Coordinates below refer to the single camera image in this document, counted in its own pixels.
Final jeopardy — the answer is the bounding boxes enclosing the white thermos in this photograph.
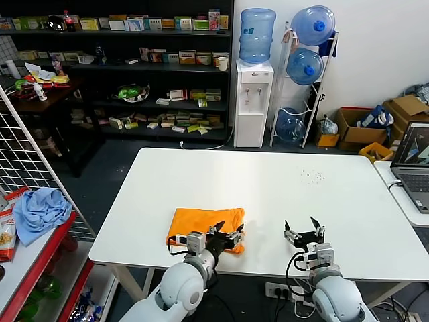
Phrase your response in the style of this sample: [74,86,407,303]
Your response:
[5,59,21,79]

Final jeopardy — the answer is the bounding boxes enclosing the blue bag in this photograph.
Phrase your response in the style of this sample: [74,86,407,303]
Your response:
[357,105,395,129]

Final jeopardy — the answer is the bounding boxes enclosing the small yellow box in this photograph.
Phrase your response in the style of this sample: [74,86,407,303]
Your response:
[315,131,340,148]

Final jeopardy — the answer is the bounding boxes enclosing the orange red snack bag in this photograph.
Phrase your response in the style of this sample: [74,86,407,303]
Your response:
[0,207,17,262]

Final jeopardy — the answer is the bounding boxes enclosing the white blue medicine box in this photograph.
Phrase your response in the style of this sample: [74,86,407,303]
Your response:
[125,16,146,32]

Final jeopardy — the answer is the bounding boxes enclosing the clear plastic bag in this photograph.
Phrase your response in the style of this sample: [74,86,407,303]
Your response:
[317,115,339,134]

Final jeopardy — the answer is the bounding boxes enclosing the dark wooden table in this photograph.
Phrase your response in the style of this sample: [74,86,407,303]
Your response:
[0,74,107,178]

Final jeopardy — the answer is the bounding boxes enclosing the dark glossy bowl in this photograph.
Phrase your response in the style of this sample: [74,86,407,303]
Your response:
[47,14,65,32]

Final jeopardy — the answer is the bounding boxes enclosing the blue bottle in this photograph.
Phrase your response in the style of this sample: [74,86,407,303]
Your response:
[95,41,107,66]

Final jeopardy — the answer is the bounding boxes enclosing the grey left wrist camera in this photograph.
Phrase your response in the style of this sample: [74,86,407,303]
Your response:
[174,231,206,253]

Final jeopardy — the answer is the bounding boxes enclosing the white power strip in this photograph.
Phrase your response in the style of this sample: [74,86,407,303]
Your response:
[265,282,314,308]

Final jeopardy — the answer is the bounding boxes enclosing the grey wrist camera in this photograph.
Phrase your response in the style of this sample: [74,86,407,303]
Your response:
[303,243,335,271]
[174,231,206,253]

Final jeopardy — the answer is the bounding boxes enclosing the empty blue water jug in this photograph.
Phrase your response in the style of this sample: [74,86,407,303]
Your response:
[277,107,306,144]

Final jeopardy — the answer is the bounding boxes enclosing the capped blue water jug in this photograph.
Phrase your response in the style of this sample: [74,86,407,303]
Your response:
[290,5,336,46]
[286,47,324,86]

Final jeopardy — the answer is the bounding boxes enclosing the blue plastic packages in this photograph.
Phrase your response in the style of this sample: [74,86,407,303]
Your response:
[72,286,105,322]

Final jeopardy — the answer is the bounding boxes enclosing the white side table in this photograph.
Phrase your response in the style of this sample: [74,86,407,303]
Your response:
[373,160,429,229]

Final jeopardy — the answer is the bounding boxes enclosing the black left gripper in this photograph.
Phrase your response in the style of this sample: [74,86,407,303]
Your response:
[204,220,245,258]

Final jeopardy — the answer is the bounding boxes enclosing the crumpled light blue cloth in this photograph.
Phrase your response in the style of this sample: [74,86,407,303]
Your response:
[13,186,73,247]

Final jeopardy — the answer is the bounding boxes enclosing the open red rimmed cardboard box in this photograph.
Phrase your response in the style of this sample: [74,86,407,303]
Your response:
[334,107,389,151]

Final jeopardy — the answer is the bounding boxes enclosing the large brown cardboard box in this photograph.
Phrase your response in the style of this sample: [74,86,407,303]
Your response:
[383,95,429,148]

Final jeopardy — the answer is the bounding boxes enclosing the red edged white shelf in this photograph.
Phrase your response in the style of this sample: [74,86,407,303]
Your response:
[0,211,96,322]

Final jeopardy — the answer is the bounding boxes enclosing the cola bottle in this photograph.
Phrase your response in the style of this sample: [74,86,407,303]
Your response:
[63,9,77,32]

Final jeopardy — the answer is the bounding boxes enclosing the striped blue cloth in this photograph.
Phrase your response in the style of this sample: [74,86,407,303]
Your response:
[403,82,429,104]

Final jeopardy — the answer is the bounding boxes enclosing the bowl of green fruit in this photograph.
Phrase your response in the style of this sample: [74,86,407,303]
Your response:
[111,83,151,103]

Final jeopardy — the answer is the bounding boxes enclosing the white metal jug rack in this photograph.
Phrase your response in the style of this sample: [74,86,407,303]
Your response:
[269,21,340,149]

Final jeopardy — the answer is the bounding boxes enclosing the black tripod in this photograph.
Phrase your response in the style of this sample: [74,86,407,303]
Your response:
[307,89,326,117]

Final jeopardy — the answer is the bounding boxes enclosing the white work table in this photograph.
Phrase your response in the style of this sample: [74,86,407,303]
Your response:
[88,146,429,311]

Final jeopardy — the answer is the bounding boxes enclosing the beige hanging cloth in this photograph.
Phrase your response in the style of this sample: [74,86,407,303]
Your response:
[282,28,300,52]

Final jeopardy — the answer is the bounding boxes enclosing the purple bottle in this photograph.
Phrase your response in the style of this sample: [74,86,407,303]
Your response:
[52,54,65,76]

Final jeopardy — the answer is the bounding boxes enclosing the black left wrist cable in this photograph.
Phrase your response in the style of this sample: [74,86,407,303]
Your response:
[166,236,188,256]

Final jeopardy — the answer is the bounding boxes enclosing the white wire grid panel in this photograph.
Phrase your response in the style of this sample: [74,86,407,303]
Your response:
[0,82,97,239]

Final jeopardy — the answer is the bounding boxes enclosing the red white snack package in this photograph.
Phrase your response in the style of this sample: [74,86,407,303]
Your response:
[5,186,32,203]

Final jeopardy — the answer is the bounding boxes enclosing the black shelving unit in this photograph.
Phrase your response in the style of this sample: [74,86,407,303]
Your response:
[0,0,235,141]

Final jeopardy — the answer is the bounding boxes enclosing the orange t-shirt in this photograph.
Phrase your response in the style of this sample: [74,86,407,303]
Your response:
[166,207,247,255]

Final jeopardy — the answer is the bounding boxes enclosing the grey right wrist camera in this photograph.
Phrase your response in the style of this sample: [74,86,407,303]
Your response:
[303,243,335,271]

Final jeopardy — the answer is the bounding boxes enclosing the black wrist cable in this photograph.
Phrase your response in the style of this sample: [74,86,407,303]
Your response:
[166,236,188,256]
[285,251,313,293]

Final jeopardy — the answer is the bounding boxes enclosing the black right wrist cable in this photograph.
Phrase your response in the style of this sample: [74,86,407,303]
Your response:
[285,251,313,293]

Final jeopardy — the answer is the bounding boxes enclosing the white water dispenser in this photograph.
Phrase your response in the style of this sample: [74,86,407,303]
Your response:
[233,59,275,148]

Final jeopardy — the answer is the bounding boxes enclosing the pile of colourful papers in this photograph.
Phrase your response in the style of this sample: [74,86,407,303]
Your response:
[25,61,71,87]

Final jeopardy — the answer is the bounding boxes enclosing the yellow plastic crate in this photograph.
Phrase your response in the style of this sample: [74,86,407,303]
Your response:
[358,142,395,163]

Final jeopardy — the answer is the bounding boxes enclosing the green bottle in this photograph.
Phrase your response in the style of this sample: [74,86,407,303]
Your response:
[36,274,63,299]

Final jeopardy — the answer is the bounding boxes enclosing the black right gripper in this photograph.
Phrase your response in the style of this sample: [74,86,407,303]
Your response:
[284,216,326,251]

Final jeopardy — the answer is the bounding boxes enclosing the grey laptop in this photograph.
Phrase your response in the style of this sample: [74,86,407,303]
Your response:
[390,121,429,215]

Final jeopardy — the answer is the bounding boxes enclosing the dark blue hanging cloth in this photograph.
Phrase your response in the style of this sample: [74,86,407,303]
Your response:
[320,32,339,59]

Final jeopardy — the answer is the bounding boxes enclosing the white floor cable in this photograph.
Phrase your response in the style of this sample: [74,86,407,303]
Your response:
[179,125,235,150]

